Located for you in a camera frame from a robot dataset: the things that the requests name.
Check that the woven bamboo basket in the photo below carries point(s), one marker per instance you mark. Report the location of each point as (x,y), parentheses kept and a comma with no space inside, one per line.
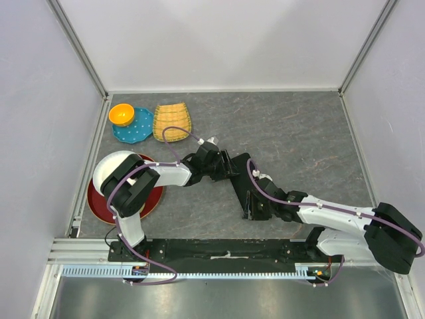
(171,115)

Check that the black zip tool case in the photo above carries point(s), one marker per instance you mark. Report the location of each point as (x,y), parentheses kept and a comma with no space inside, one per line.
(242,183)

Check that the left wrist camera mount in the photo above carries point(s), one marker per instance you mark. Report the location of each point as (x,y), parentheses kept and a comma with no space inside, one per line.
(209,141)

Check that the aluminium frame post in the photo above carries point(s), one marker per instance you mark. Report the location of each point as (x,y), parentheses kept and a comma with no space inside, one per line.
(77,45)
(367,45)

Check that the orange bowl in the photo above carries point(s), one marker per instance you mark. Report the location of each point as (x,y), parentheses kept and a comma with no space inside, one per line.
(121,115)

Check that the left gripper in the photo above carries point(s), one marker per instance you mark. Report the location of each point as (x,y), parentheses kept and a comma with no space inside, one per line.
(233,171)

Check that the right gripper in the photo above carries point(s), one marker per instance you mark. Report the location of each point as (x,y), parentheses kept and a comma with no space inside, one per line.
(255,214)

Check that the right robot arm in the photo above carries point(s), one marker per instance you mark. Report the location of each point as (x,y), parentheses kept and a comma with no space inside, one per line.
(382,233)

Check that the red round tray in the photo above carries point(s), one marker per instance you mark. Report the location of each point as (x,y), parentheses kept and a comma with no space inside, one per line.
(97,203)

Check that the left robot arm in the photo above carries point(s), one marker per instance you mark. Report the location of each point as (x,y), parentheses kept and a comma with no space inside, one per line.
(126,180)

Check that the right aluminium frame post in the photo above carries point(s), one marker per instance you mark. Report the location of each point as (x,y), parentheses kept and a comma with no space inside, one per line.
(367,45)

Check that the white paper plate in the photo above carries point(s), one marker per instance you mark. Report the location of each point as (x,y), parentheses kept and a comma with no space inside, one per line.
(106,166)

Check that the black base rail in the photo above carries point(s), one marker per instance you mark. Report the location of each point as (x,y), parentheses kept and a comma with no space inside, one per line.
(209,256)

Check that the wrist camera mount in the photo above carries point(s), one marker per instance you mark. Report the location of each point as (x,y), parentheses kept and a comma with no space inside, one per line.
(257,175)
(209,141)

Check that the left aluminium frame post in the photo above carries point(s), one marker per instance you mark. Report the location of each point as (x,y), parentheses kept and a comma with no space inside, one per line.
(77,45)

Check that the white cable duct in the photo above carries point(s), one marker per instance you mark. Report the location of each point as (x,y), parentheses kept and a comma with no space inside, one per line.
(140,271)

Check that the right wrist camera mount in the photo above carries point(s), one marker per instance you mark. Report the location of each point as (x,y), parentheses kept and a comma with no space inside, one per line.
(257,175)

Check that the blue dotted plate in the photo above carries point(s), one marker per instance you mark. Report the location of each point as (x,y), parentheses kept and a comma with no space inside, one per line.
(140,128)

